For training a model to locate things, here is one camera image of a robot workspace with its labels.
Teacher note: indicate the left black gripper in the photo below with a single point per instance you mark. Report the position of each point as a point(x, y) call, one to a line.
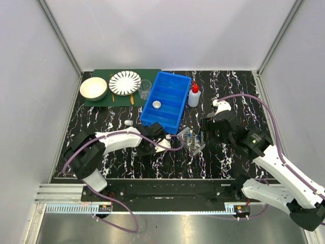
point(175, 138)

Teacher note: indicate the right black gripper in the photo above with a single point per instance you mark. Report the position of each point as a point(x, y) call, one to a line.
point(208, 124)

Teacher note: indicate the clear tube rack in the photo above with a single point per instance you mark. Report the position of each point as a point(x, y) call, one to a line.
point(190, 144)

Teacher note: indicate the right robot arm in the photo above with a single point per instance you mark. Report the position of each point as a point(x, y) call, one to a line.
point(302, 199)

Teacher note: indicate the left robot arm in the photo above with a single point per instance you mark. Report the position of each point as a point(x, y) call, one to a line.
point(84, 154)

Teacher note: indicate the white cap on table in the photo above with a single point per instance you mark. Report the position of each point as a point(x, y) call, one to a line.
point(128, 122)

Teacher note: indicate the squeeze bottle red cap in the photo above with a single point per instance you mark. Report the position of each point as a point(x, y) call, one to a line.
point(194, 95)

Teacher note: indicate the small white crucible cup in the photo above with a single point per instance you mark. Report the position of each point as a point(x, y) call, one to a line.
point(156, 105)

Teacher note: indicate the blue compartment bin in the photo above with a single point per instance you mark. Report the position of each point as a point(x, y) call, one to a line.
point(172, 91)

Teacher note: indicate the gold knife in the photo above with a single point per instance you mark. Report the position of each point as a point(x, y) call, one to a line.
point(132, 99)

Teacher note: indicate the clear drinking glass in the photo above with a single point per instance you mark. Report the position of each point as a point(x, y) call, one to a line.
point(144, 89)

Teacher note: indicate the striped white plate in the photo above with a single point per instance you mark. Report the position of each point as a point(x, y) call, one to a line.
point(124, 83)

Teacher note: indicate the white ceramic bowl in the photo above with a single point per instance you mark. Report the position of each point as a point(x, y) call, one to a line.
point(93, 89)

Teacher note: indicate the gold fork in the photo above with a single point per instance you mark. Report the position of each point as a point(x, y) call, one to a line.
point(113, 98)

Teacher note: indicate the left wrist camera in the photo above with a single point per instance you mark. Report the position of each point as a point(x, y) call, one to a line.
point(165, 142)

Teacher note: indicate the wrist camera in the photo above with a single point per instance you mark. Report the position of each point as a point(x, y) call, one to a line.
point(221, 106)
point(165, 142)

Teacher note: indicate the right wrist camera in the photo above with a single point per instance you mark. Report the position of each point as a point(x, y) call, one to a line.
point(221, 106)

